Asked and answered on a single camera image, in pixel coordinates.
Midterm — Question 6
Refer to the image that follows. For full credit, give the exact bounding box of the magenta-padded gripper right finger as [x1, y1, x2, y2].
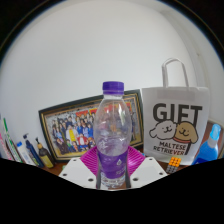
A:
[124, 145, 169, 190]

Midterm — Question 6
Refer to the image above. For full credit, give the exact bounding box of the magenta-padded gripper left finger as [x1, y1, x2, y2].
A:
[58, 145, 102, 190]

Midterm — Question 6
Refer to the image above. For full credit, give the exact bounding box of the clear purple-label water bottle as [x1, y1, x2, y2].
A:
[92, 80, 134, 190]

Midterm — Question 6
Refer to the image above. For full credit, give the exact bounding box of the colourful puzzle cube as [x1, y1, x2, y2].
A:
[165, 156, 183, 175]

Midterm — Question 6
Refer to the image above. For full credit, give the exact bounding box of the dark bottle with yellow label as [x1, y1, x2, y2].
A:
[35, 137, 56, 170]

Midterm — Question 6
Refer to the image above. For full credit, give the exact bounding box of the framed group photo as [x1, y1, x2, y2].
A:
[37, 88, 145, 164]

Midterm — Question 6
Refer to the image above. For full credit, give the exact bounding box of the dark blue pump bottle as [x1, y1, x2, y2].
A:
[22, 132, 45, 169]

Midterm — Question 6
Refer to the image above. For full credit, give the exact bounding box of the white paper gift bag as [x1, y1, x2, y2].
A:
[141, 57, 211, 166]

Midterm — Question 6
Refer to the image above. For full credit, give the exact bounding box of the blue detergent bottle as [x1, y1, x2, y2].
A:
[191, 123, 223, 166]

